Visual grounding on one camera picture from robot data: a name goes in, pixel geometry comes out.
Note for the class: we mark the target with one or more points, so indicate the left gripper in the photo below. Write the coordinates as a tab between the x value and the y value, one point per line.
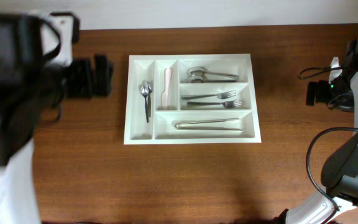
89	86

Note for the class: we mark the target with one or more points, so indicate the small metal spoon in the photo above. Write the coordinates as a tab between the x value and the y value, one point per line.
149	100
144	90

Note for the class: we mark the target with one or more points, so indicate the metal fork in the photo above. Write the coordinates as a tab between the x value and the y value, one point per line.
221	95
225	104

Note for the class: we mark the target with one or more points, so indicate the white plastic cutlery tray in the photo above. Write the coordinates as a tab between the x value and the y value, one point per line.
160	129

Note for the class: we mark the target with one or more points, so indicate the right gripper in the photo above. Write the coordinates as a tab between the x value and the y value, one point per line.
321	96

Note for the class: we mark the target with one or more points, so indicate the metal tongs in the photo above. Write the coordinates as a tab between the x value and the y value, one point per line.
209	125

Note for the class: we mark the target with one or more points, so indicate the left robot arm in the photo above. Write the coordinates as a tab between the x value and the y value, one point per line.
37	72

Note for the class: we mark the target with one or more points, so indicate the pink plastic knife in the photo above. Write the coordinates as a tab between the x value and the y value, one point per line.
165	93

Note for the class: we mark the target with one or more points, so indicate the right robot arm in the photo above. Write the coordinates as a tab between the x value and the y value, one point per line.
338	191

